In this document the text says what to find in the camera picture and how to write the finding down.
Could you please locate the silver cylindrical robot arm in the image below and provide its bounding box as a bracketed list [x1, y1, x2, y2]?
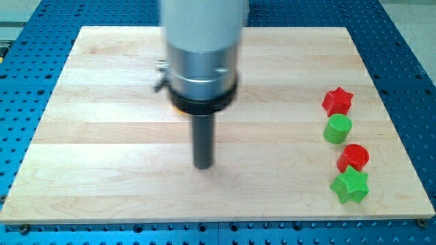
[160, 0, 249, 115]

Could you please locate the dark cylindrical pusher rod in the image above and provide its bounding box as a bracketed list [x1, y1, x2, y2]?
[191, 114, 215, 169]

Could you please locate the light wooden board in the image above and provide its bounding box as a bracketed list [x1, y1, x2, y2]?
[1, 26, 435, 224]

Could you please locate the green cylinder block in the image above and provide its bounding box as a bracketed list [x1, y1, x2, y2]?
[323, 114, 353, 144]

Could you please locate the red star block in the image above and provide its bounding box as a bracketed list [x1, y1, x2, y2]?
[322, 87, 354, 117]

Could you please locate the red cylinder block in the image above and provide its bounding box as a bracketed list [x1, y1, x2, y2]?
[337, 144, 370, 172]

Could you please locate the green star block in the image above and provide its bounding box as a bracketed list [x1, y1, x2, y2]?
[330, 166, 369, 203]

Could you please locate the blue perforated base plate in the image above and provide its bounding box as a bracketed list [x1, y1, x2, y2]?
[1, 0, 435, 244]

